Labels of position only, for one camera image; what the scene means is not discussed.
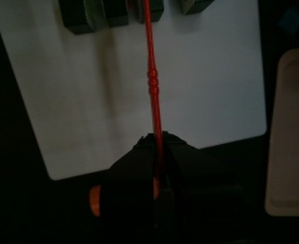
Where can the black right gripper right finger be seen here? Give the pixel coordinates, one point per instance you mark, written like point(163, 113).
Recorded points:
point(198, 197)

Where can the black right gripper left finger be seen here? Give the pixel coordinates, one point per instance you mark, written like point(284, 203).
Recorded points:
point(128, 197)

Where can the red toy knife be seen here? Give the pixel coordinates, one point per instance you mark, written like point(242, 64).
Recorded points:
point(154, 79)

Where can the dark green sushi piece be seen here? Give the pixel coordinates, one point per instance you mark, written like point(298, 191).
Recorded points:
point(76, 17)
point(195, 5)

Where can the beige plate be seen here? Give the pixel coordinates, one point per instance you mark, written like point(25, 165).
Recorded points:
point(292, 133)

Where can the white cutting board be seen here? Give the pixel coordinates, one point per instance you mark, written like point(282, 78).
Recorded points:
point(71, 105)

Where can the blue object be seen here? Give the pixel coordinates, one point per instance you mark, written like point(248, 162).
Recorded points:
point(292, 18)

